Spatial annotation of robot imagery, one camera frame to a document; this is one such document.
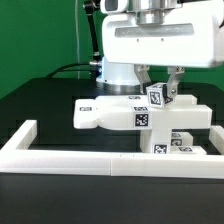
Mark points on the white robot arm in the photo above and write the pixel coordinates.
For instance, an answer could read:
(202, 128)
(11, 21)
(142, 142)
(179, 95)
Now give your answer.
(122, 74)

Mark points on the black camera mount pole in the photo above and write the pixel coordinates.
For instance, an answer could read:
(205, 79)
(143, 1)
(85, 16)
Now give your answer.
(90, 7)

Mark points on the white U-shaped border frame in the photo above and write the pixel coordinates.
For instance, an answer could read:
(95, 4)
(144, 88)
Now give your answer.
(17, 157)

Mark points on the white chair seat part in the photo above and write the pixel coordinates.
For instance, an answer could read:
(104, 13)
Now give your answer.
(155, 141)

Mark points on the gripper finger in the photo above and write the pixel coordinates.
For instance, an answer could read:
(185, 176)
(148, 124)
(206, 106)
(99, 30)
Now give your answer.
(141, 71)
(175, 76)

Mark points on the small tagged white cube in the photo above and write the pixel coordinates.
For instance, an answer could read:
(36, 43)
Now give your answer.
(156, 94)

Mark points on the white chair back part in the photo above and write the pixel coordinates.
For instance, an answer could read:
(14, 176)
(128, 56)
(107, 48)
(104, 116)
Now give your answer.
(132, 112)

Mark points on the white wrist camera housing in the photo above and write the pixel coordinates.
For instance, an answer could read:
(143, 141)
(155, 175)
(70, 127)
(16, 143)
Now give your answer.
(115, 6)

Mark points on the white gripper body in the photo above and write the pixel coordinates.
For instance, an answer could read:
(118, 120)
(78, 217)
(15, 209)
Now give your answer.
(188, 35)

